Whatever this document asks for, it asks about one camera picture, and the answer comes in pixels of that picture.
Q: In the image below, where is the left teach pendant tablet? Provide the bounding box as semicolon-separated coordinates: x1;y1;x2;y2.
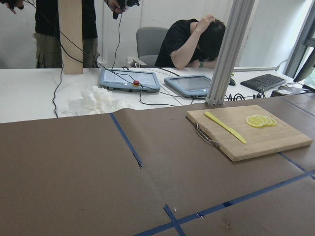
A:
98;68;160;93

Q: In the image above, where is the teach pendant tablet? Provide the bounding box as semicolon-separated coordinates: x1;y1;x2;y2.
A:
98;68;160;93
164;75;212;98

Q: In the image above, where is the right teach pendant tablet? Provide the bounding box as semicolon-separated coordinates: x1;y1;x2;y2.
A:
164;75;212;98

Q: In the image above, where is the brown paper table cover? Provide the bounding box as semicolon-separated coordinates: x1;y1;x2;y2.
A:
0;103;315;236

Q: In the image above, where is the crumpled white tissue pile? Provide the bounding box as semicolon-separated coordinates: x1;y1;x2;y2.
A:
57;85;131;117

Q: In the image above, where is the yellow plastic knife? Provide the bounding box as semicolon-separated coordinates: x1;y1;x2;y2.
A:
204;111;247;144

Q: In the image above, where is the grey office chair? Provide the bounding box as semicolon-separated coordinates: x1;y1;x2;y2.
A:
133;27;168;67

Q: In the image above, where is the seated person in black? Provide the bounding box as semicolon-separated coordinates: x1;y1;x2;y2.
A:
155;14;226;70

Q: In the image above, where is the black computer mouse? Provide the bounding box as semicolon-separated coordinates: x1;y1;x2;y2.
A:
229;77;236;86

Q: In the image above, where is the black keyboard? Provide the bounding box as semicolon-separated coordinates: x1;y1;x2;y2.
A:
240;74;286;92

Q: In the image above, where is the wooden cutting board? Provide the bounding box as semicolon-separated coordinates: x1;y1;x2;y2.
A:
186;105;313;162

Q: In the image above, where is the standing person in black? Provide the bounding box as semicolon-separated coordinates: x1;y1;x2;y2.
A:
0;0;141;69

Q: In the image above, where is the wooden plank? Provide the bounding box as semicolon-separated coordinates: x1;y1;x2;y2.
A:
58;0;83;74

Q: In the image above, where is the aluminium frame post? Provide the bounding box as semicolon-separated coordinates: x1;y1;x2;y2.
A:
205;0;255;106

